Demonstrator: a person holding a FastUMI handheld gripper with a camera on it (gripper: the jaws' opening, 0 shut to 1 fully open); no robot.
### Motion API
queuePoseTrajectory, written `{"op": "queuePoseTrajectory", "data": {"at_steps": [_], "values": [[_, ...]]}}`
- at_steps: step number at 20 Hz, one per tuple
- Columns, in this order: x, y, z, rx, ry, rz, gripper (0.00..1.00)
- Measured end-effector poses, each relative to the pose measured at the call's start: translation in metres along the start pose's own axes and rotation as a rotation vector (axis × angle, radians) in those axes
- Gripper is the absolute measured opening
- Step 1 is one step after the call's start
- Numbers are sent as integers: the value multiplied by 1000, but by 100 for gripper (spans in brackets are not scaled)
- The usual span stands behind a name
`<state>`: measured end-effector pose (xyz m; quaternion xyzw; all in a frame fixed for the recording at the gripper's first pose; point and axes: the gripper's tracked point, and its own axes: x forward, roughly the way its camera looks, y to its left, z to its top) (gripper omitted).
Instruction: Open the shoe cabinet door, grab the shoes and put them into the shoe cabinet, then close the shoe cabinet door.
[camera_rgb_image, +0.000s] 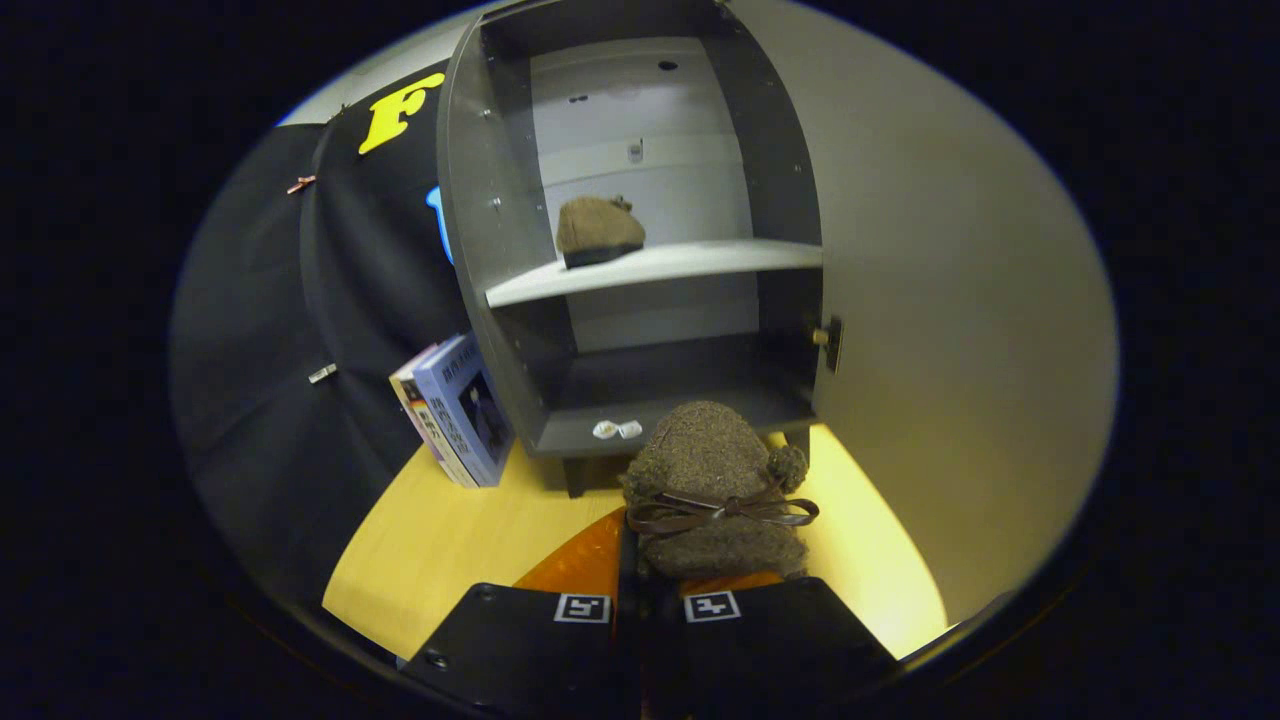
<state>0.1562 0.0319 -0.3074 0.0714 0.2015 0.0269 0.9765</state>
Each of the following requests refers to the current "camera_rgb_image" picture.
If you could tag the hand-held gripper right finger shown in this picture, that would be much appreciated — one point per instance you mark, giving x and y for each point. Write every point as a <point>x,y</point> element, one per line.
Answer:
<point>780,640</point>

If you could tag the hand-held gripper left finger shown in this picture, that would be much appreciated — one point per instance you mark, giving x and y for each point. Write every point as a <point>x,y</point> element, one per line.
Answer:
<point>510,640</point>

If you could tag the brown shoe with bow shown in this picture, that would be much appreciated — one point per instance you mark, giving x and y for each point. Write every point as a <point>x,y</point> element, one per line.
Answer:
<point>710,460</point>

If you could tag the beige shoe cabinet door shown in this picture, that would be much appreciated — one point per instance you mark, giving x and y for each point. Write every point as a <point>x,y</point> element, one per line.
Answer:
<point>950,300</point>

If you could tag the grey shoe cabinet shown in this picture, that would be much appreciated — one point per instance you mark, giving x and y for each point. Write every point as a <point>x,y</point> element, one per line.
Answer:
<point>470,200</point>

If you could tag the grey cabinet shelf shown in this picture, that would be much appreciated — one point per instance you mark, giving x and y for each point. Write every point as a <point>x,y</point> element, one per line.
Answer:
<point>680,265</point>

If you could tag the small white packet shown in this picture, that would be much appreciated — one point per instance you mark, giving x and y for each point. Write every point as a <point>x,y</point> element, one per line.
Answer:
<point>604,430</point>
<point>631,430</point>

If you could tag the blue book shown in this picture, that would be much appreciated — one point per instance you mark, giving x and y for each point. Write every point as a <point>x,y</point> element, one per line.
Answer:
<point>470,410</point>

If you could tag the silver clip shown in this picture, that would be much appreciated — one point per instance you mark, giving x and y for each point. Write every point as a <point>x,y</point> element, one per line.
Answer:
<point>322,373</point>

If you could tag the black backdrop cloth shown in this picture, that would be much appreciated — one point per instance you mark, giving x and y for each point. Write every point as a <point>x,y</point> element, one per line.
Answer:
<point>260,350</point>

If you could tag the red clip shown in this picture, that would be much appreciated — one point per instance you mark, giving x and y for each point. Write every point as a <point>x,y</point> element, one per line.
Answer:
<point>301,185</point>

